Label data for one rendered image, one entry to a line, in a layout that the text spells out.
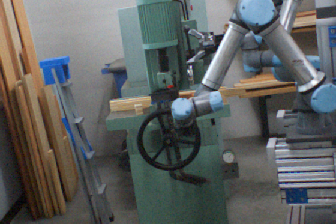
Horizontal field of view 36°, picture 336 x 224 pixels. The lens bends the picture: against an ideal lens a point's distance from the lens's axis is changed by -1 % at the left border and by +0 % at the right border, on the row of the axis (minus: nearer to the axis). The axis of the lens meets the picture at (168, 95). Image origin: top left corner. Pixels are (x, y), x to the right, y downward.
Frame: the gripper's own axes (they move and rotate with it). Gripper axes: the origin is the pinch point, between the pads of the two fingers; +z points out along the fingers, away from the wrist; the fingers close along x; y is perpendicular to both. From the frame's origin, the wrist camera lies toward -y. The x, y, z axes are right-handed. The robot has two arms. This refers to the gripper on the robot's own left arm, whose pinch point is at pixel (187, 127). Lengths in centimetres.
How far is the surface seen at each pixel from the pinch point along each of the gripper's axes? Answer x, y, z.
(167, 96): -7.6, -17.9, 7.4
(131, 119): -27.0, -13.0, 19.9
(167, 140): -9.6, 3.2, 6.2
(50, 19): -126, -181, 205
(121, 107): -34, -24, 32
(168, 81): -7.4, -30.9, 22.7
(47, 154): -109, -33, 141
